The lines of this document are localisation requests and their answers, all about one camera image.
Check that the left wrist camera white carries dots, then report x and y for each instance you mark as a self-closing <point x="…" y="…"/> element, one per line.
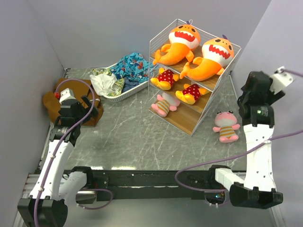
<point x="66" y="94"/>

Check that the brown garment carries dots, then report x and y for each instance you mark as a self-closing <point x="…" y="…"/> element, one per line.
<point x="52" y="104"/>

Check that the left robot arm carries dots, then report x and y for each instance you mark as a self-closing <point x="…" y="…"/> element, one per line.
<point x="47" y="203"/>

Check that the pink frog plush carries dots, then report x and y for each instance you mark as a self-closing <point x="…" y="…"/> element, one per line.
<point x="165" y="103"/>
<point x="226" y="124"/>

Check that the white wire wooden shelf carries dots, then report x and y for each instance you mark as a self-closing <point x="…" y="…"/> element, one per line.
<point x="187" y="117"/>

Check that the blue patterned cloth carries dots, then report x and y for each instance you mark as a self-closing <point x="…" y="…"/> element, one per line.
<point x="133" y="69"/>

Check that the white laundry basket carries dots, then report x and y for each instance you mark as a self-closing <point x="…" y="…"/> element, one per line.
<point x="128" y="93"/>

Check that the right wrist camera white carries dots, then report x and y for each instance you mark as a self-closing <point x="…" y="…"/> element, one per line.
<point x="280" y="80"/>

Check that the large orange shark plush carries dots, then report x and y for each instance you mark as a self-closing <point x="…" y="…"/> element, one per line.
<point x="183" y="40"/>

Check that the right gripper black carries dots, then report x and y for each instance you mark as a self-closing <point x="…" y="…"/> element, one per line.
<point x="272" y="98"/>

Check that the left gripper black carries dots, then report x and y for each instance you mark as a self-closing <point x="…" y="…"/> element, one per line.
<point x="87" y="103"/>

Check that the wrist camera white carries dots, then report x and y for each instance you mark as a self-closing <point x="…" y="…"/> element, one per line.
<point x="280" y="80"/>
<point x="66" y="94"/>

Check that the white green cloth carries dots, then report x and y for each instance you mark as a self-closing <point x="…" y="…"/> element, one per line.
<point x="105" y="83"/>

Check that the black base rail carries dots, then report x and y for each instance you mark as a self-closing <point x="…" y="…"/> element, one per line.
<point x="155" y="184"/>

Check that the yellow frog plush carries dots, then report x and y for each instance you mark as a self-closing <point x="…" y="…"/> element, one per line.
<point x="191" y="93"/>
<point x="165" y="80"/>

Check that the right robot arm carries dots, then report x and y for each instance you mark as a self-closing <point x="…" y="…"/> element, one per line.
<point x="258" y="189"/>

